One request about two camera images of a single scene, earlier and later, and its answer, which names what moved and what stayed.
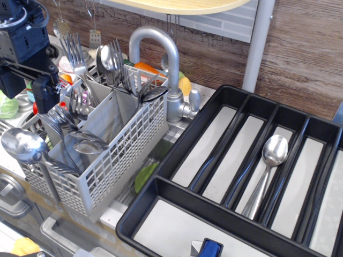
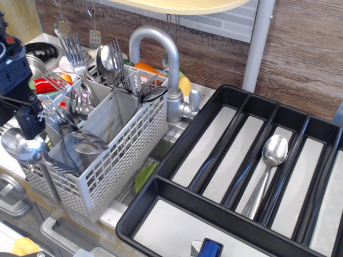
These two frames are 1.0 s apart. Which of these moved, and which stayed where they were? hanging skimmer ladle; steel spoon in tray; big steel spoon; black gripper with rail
Moved: black gripper with rail
Stayed: hanging skimmer ladle; steel spoon in tray; big steel spoon
